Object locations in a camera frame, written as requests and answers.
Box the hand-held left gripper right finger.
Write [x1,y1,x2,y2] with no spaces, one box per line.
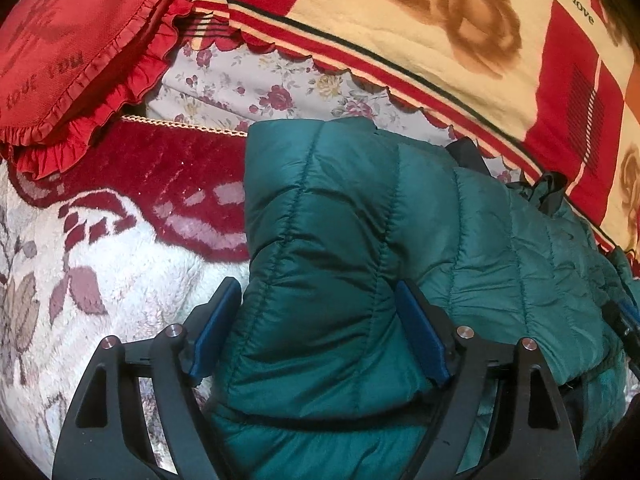
[394,280,583,480]

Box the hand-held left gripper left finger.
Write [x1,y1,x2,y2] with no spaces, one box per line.
[52,276,244,480]

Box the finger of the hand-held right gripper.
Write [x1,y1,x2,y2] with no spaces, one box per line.
[602,299,640,378]

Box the green quilted puffer jacket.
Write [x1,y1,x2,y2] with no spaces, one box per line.
[207,116,640,480]

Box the red and white floral blanket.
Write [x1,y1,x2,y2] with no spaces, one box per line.
[0,115,252,480]

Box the pale floral bed sheet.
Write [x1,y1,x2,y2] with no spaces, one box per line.
[144,39,526,182]

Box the red heart-shaped ruffled pillow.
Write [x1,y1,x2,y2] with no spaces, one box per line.
[0,0,217,182]

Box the red checkered rose-print quilt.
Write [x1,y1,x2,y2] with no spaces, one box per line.
[192,0,640,257]

